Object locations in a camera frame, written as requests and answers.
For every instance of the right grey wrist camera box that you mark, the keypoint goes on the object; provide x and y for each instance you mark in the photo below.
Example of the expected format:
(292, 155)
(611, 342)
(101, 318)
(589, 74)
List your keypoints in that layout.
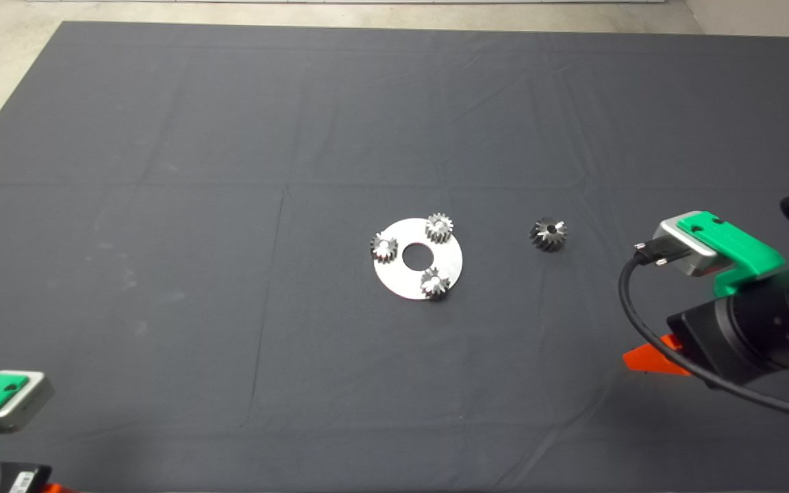
(682, 243)

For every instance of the right green camera mount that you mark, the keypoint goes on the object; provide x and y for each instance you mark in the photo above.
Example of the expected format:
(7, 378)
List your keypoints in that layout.
(737, 253)

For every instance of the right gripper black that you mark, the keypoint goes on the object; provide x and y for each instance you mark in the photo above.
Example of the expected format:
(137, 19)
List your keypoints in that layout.
(744, 335)

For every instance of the small steel gear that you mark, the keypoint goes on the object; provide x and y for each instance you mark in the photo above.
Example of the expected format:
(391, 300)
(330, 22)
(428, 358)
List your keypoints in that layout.
(384, 248)
(439, 228)
(435, 283)

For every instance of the dark grey table cloth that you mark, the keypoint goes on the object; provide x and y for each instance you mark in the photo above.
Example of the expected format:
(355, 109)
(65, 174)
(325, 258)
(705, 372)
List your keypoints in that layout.
(298, 376)

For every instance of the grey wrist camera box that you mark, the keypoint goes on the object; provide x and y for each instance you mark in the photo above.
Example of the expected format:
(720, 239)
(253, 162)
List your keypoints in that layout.
(682, 243)
(24, 404)

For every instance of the round metal plate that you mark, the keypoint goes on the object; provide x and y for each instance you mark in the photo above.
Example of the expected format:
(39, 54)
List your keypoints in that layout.
(401, 281)

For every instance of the large steel gear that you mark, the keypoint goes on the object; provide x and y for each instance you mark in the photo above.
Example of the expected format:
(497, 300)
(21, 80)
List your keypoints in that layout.
(546, 236)

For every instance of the left grey wrist camera box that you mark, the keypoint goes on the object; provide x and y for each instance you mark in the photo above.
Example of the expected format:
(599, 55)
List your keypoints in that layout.
(24, 404)

